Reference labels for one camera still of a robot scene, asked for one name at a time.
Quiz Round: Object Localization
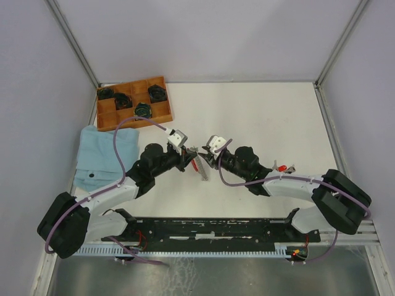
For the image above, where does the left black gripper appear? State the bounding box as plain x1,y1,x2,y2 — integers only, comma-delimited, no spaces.
152,145,197,178

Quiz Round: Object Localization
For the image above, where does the red tag key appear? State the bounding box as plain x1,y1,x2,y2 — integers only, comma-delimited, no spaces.
272,160,296,174

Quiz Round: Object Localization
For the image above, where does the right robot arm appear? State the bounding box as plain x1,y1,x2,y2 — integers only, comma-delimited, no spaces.
200,146,372,241

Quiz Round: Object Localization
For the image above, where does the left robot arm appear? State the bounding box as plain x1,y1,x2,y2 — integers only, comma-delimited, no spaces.
37,143,197,259

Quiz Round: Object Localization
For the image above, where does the black coil with green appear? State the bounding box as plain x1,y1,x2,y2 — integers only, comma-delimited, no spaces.
134,102,152,121

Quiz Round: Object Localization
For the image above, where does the black coil top right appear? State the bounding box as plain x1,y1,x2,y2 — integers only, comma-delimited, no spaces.
148,84,167,104

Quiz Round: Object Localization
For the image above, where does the light blue cloth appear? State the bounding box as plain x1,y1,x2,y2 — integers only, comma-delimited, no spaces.
73,125,139,192

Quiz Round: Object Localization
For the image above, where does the wooden compartment tray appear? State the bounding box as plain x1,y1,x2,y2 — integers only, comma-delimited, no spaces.
96,76,173,131

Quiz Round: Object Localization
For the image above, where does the black coil top left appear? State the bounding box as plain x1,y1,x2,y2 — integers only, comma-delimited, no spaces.
96,88,114,101

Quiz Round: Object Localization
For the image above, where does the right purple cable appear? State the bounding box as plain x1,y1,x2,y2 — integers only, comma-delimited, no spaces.
215,138,371,264

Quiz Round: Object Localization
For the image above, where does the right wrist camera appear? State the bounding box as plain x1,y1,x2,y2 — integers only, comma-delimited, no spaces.
205,135,232,156

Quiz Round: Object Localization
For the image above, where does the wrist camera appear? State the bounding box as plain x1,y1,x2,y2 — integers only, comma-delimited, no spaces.
205,135,232,156
167,129,188,155

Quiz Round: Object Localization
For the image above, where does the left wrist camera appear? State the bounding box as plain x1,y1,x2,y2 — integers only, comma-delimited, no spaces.
167,129,188,155

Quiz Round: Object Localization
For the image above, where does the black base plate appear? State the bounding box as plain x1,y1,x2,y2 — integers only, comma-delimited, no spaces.
113,209,321,253

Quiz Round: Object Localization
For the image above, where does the slotted cable duct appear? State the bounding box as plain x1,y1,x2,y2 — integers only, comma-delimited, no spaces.
77,243,309,257

